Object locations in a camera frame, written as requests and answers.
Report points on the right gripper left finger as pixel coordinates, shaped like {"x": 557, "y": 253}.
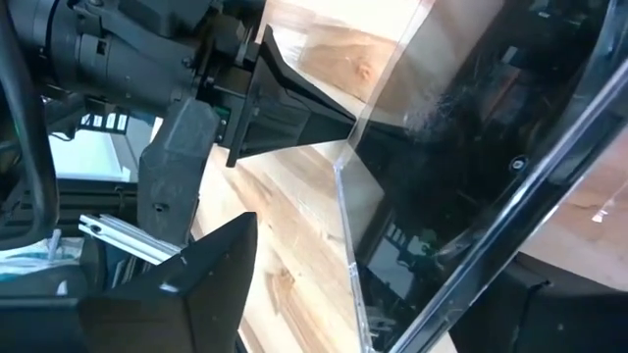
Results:
{"x": 186, "y": 304}

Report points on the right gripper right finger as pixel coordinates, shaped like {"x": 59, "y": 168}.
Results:
{"x": 564, "y": 323}

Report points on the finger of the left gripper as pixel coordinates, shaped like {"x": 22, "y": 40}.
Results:
{"x": 172, "y": 171}
{"x": 289, "y": 117}

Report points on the clear jewel case black tray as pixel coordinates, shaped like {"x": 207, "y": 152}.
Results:
{"x": 466, "y": 147}

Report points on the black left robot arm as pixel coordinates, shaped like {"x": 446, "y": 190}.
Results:
{"x": 122, "y": 64}

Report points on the aluminium frame rail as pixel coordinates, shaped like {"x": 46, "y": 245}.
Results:
{"x": 127, "y": 237}

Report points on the black aluminium table frame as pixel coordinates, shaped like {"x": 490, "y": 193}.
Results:
{"x": 88, "y": 201}

